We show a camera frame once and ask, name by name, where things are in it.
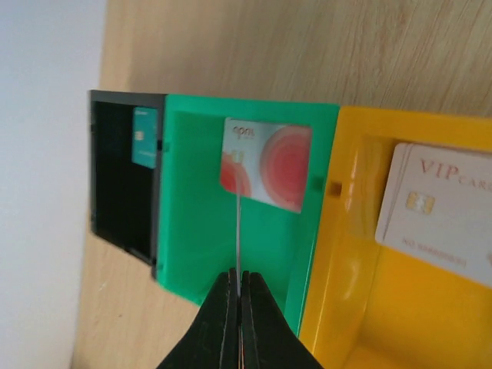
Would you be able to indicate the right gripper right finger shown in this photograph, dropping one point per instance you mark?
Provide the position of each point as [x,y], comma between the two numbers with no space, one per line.
[268,341]

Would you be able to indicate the black bin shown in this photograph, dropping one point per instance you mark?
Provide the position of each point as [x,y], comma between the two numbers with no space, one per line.
[124,196]

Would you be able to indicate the teal card stack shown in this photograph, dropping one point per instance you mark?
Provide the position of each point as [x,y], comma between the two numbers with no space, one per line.
[144,137]

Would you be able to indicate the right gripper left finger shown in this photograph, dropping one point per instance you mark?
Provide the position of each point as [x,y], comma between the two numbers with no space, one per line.
[212,340]

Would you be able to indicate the white red credit card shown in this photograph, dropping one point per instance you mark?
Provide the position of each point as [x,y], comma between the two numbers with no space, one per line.
[238,239]

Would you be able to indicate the yellow bin right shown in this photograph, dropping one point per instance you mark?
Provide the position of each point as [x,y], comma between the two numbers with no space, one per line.
[369,306]

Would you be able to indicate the white red card stack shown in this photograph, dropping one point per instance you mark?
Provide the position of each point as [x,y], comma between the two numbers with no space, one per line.
[267,162]

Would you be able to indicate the green bin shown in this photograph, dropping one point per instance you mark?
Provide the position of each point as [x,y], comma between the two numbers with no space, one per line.
[197,221]

